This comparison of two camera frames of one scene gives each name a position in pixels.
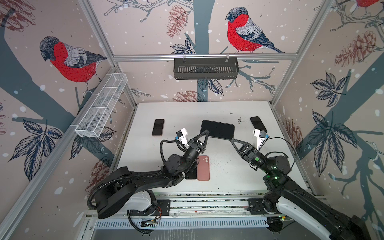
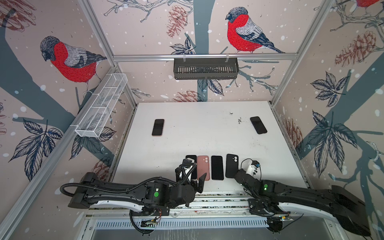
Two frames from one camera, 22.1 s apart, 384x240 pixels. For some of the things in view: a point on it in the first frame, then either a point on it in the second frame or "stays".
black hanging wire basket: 202,68 stays
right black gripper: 248,153 to 239,171
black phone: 158,127 stays
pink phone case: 203,168 stays
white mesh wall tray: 101,104 stays
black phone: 258,124 stays
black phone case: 218,129 to 232,165
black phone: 218,129 to 217,167
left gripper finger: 206,136 to 201,180
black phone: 191,175 stays
